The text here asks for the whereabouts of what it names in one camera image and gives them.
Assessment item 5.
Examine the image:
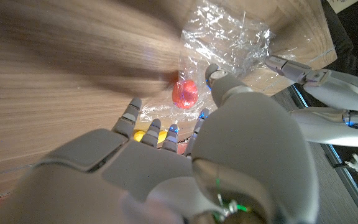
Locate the clear plastic wrap sheet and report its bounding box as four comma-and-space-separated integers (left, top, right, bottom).
140, 0, 335, 125

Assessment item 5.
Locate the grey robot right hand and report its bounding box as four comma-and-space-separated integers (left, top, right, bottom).
0, 63, 319, 224

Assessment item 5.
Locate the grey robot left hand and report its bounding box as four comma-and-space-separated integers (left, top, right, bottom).
264, 55, 358, 149

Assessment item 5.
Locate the small red toy strawberry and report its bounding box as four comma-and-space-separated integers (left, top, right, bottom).
172, 79, 199, 110

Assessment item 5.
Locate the yellow toy banana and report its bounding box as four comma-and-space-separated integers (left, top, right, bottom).
132, 129, 168, 144

